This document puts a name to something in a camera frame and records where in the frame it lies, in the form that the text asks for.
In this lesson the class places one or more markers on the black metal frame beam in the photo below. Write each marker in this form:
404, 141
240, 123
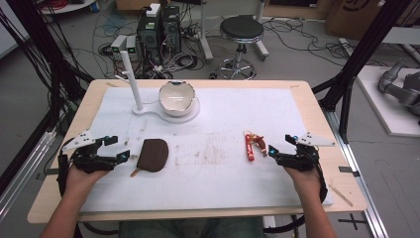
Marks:
360, 56
43, 49

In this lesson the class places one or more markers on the thin wooden stick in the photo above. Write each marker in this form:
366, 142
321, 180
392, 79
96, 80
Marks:
340, 195

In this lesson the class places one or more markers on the white stand with post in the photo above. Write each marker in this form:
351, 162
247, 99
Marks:
133, 86

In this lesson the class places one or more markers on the brown zip pouch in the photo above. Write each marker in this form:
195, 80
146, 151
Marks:
153, 155

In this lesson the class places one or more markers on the person's left hand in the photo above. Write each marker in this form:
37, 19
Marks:
79, 181

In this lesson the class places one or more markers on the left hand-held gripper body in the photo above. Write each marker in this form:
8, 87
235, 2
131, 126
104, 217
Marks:
89, 160

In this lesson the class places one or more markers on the white foam mat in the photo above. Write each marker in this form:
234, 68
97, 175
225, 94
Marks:
211, 178

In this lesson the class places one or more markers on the white floor platform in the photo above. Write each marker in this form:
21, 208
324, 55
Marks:
379, 109

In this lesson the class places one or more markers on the white table leg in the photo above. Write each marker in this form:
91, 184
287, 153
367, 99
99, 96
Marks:
205, 33

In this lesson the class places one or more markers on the person's right hand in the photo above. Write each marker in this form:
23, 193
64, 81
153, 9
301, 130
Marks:
307, 185

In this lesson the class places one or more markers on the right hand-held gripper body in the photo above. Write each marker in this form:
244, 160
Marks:
302, 158

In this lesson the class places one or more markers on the white ceramic bowl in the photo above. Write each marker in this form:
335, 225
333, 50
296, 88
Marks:
176, 99

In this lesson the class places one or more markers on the white box on computer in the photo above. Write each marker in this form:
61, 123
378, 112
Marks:
153, 10

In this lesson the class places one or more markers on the cardboard box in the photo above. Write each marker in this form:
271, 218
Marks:
353, 18

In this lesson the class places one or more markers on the black computer tower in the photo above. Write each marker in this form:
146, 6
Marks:
149, 39
171, 28

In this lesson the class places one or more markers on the white power supply box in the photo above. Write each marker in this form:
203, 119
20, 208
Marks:
131, 44
118, 44

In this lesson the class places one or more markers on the black round stool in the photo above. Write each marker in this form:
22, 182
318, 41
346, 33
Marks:
241, 29

